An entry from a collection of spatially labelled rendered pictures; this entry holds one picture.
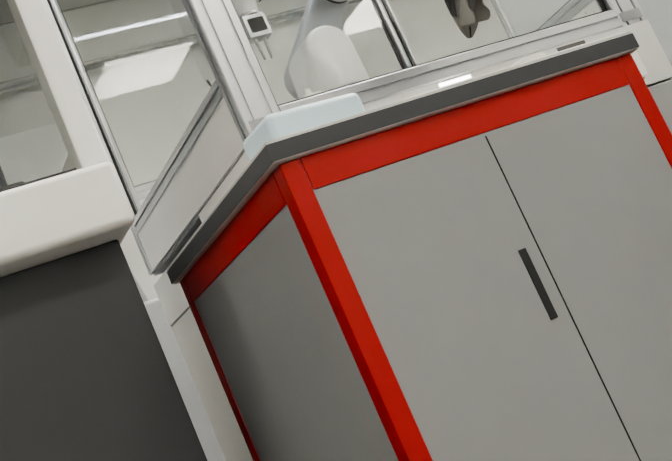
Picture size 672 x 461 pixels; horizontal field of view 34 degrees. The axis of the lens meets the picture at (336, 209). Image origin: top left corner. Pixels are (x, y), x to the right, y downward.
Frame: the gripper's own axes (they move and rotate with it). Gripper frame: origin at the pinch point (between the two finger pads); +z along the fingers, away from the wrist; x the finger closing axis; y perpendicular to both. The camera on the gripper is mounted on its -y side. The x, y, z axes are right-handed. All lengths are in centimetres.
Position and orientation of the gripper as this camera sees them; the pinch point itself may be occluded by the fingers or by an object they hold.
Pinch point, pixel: (467, 31)
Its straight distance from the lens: 217.1
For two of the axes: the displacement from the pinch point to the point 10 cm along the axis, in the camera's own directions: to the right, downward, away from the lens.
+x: 8.5, -2.9, 4.4
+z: 1.2, 9.2, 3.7
